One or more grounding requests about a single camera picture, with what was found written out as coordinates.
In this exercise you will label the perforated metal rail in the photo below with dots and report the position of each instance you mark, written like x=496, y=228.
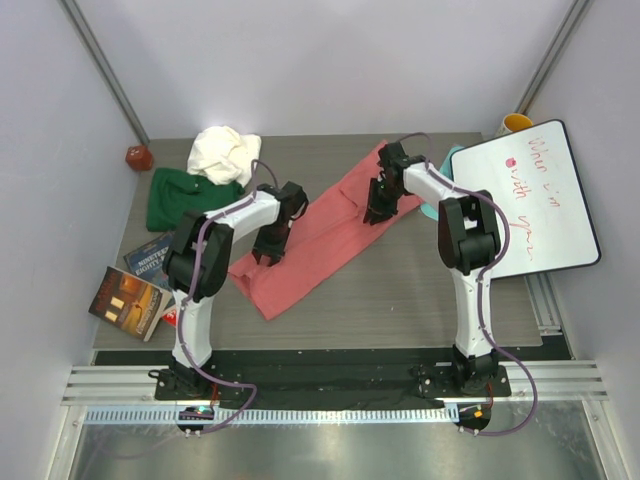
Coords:
x=181, y=415

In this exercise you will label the yellow white paper cup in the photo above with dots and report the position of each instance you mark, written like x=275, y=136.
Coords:
x=512, y=123

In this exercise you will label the red paperback book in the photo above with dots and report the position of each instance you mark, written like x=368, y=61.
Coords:
x=170, y=316

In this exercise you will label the blue paperback book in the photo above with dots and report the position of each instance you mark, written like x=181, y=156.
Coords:
x=147, y=260

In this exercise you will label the green t shirt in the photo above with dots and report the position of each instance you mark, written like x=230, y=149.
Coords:
x=174, y=192

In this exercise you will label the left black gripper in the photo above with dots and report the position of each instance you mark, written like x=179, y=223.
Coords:
x=272, y=251

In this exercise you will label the white t shirt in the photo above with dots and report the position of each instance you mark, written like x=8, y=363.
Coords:
x=223, y=155

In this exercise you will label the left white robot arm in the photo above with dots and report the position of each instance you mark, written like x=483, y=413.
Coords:
x=197, y=263

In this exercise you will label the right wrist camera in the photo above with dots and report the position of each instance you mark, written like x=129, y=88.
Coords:
x=392, y=156

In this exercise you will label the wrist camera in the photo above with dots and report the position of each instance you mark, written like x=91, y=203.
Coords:
x=293, y=201
x=392, y=156

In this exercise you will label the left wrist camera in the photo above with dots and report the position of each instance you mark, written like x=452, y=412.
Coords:
x=293, y=201

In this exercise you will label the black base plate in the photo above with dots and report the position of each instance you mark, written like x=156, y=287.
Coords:
x=278, y=384

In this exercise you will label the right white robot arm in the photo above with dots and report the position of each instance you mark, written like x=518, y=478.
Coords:
x=468, y=241

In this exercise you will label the dark brown paperback book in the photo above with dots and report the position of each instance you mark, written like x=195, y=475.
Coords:
x=129, y=303

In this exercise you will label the white dry-erase board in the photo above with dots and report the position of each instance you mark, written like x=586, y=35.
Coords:
x=532, y=176

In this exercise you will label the pink t shirt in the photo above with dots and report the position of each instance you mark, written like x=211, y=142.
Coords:
x=326, y=238

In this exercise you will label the red brown cube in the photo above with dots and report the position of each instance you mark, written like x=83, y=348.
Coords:
x=139, y=158

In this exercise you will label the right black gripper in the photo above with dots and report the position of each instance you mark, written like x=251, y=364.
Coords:
x=376, y=206

